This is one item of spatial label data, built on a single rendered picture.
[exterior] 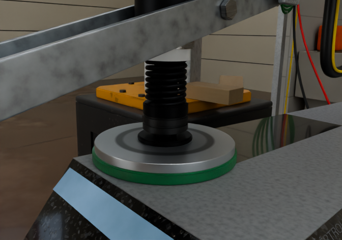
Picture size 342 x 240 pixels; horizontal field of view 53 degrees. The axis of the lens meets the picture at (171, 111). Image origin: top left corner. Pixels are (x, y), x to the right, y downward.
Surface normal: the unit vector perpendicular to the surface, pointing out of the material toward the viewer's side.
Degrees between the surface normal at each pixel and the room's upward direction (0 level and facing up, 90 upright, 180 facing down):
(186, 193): 0
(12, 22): 90
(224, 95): 90
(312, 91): 90
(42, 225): 44
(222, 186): 0
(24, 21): 90
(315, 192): 0
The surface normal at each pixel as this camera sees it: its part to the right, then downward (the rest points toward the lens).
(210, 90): -0.63, 0.16
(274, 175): 0.02, -0.97
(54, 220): -0.51, -0.61
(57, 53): 0.69, 0.18
